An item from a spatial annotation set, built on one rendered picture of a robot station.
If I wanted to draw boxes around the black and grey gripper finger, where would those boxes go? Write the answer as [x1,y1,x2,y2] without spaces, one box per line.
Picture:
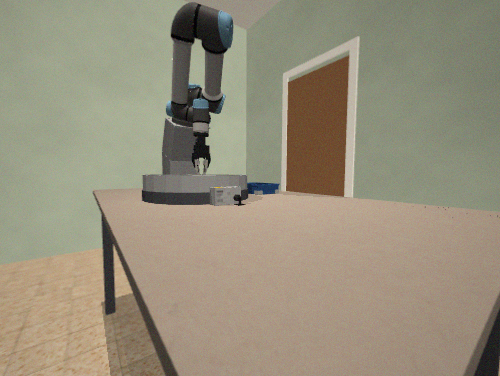
[192,153,201,176]
[202,153,211,176]

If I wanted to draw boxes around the blue open crate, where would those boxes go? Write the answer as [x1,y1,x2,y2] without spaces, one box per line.
[247,182,280,195]

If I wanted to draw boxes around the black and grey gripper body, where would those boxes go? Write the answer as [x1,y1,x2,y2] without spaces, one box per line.
[193,132,209,159]

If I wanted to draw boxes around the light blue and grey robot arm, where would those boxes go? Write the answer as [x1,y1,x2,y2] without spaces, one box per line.
[166,2,233,133]

